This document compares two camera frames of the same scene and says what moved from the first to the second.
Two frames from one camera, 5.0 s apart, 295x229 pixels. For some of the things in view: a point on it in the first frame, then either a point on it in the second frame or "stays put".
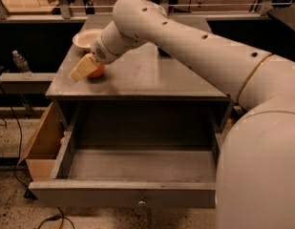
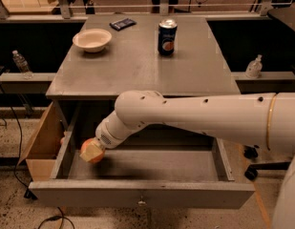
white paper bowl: x=84 y=38 stays put
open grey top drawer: x=136 y=155 stays put
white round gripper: x=99 y=51 -> x=104 y=137
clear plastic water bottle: x=22 y=65 stays put
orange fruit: x=98 y=71 -> x=96 y=159
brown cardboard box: x=42 y=147 stays put
